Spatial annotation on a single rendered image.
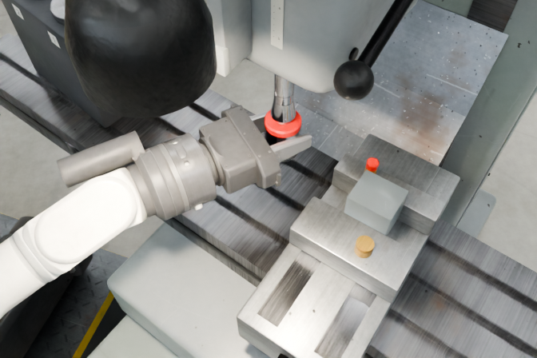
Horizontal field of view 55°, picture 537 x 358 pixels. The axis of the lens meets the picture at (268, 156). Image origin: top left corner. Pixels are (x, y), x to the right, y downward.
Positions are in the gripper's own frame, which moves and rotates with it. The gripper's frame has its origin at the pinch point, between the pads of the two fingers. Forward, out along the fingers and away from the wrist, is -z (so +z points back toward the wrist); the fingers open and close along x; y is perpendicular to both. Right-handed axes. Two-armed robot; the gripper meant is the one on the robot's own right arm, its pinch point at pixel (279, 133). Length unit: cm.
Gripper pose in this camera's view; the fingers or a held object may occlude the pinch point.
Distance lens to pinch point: 67.2
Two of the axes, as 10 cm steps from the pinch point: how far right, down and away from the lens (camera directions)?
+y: -0.1, 6.1, 7.9
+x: -4.8, -7.0, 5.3
